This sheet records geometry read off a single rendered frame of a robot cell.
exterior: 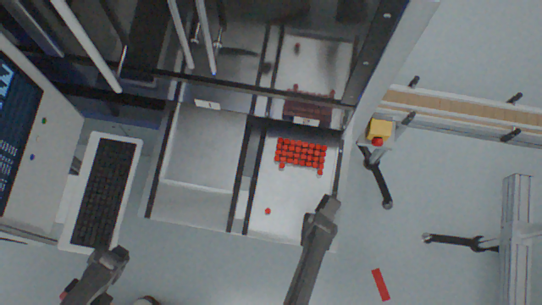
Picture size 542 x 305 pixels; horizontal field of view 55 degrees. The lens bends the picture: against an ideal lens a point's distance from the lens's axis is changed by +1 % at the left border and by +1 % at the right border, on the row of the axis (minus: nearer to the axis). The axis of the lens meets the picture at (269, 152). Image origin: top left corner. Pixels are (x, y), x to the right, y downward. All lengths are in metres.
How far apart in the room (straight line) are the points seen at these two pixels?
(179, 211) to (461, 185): 1.63
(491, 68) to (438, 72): 0.30
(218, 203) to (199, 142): 0.23
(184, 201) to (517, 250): 1.36
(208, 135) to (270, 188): 0.30
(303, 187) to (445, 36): 1.66
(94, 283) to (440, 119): 1.27
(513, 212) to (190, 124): 1.37
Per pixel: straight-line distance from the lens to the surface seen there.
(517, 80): 3.24
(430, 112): 1.91
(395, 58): 1.27
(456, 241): 2.73
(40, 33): 1.61
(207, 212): 1.81
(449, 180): 2.90
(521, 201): 2.40
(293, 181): 1.82
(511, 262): 2.34
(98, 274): 1.31
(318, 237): 1.34
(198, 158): 1.86
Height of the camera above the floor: 2.66
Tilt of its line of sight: 74 degrees down
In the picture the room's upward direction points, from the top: 3 degrees clockwise
